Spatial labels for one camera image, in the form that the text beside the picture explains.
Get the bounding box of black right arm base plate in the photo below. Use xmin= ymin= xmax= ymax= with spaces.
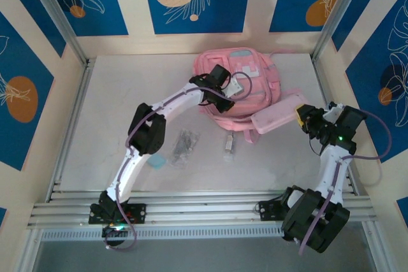
xmin=258 ymin=200 xmax=288 ymax=222

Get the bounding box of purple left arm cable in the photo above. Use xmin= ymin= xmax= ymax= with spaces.
xmin=104 ymin=71 xmax=254 ymax=252

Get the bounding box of pink pencil case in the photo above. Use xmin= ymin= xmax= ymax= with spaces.
xmin=250 ymin=93 xmax=309 ymax=135

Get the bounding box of aluminium table frame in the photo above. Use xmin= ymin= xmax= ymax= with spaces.
xmin=0 ymin=0 xmax=408 ymax=272

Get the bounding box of light blue eraser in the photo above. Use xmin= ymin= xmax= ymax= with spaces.
xmin=147 ymin=154 xmax=167 ymax=171

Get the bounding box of clear bag of black clips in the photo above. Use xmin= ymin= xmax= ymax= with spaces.
xmin=168 ymin=127 xmax=201 ymax=168

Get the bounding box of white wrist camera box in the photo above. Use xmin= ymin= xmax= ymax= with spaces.
xmin=323 ymin=106 xmax=345 ymax=124
xmin=226 ymin=76 xmax=245 ymax=97

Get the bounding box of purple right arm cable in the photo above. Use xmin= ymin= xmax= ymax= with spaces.
xmin=299 ymin=111 xmax=392 ymax=255

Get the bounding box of small white tube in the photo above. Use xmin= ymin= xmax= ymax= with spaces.
xmin=222 ymin=131 xmax=237 ymax=162

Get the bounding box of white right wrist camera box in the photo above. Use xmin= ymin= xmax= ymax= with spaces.
xmin=323 ymin=106 xmax=345 ymax=124

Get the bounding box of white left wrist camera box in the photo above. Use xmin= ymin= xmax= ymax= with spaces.
xmin=226 ymin=76 xmax=245 ymax=97

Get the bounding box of grey slotted cable duct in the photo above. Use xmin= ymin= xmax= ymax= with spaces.
xmin=41 ymin=225 xmax=284 ymax=241

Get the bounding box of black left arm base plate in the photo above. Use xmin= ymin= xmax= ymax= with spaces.
xmin=88 ymin=202 xmax=147 ymax=225

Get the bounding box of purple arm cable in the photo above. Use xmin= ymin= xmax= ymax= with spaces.
xmin=299 ymin=111 xmax=392 ymax=255
xmin=104 ymin=71 xmax=254 ymax=252

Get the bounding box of pink student backpack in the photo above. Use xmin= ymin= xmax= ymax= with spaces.
xmin=193 ymin=47 xmax=300 ymax=144

